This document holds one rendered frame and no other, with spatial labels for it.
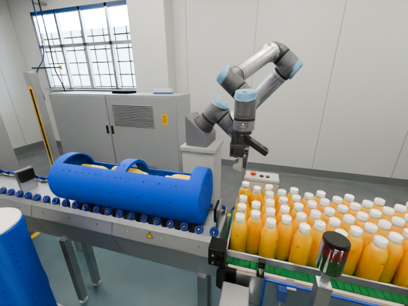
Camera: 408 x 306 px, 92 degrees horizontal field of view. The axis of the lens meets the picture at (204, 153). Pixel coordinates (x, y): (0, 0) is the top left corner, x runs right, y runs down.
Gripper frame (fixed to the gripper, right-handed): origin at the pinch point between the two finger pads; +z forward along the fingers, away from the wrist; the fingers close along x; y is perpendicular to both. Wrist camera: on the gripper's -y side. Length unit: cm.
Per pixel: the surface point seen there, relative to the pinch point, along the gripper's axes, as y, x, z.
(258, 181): -7.1, -22.4, 15.8
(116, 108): 189, -154, -2
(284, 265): -18.7, 22.6, 27.1
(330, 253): -24.4, 40.6, 0.5
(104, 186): 68, 15, 10
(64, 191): 94, 15, 16
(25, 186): 145, 4, 27
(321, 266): -23.6, 39.8, 6.0
